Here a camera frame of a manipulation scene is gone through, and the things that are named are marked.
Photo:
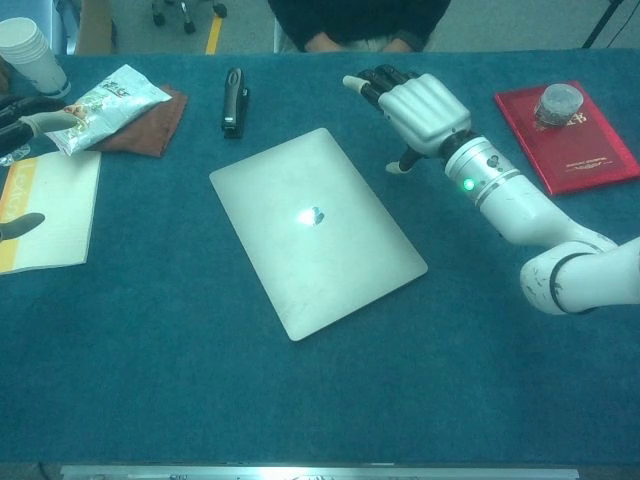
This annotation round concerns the black tripod leg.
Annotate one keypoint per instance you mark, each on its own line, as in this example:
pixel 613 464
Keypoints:
pixel 602 22

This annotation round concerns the black stapler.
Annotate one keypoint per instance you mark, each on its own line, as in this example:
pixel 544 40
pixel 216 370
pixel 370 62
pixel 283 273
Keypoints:
pixel 234 100

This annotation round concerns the person in dark clothes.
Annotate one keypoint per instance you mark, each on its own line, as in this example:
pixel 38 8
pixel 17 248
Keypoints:
pixel 350 20

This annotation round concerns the aluminium profile rail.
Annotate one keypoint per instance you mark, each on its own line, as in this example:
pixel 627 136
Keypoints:
pixel 320 473

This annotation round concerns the red hardcover certificate folder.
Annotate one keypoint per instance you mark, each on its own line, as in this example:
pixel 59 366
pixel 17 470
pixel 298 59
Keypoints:
pixel 580 160

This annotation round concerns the stack of paper cups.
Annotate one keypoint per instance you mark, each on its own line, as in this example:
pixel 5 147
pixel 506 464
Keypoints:
pixel 35 60

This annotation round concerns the brown folded cloth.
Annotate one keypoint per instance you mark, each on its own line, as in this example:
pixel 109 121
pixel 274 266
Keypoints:
pixel 155 130

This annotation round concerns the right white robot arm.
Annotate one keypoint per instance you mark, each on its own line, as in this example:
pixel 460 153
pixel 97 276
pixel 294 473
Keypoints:
pixel 520 210

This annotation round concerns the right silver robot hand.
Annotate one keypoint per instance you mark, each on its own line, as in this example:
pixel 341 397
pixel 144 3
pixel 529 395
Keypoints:
pixel 425 112

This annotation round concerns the white yellow Lexicon notebook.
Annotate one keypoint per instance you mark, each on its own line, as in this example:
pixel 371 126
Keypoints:
pixel 55 200

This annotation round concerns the blue table cloth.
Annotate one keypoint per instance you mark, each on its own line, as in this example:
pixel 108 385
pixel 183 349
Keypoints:
pixel 200 390

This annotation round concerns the silver laptop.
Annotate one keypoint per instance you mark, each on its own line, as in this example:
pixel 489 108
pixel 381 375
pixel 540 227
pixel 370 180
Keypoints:
pixel 320 260

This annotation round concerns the white nut snack bag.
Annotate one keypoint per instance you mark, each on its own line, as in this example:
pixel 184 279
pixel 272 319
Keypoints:
pixel 110 107

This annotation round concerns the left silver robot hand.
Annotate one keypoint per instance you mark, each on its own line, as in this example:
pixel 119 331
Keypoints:
pixel 50 122

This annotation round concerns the green clear plastic packet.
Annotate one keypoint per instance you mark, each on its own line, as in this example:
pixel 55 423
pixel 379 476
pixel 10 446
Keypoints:
pixel 7 160

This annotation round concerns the brown cardboard box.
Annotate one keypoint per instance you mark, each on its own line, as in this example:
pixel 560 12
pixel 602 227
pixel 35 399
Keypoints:
pixel 95 30

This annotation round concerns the office chair wheel base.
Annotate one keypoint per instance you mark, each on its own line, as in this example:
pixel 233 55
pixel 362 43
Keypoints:
pixel 189 25

